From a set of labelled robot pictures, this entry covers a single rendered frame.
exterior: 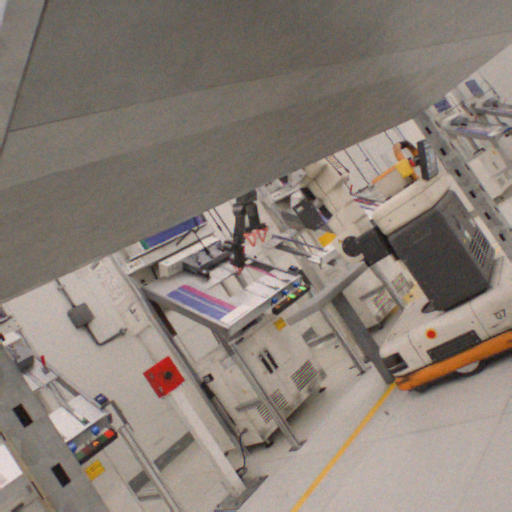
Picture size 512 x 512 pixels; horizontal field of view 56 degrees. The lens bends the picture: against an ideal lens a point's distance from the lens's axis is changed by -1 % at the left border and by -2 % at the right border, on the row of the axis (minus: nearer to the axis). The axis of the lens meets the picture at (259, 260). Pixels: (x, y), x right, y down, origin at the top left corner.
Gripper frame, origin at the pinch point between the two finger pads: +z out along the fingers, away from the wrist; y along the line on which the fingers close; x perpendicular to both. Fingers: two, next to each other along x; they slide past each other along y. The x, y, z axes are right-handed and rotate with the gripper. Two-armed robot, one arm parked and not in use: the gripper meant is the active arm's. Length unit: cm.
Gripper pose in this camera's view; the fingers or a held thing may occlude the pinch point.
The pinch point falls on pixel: (239, 273)
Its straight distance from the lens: 312.3
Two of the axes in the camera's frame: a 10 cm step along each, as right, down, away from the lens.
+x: 7.8, 3.0, -5.4
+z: 0.0, 8.8, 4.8
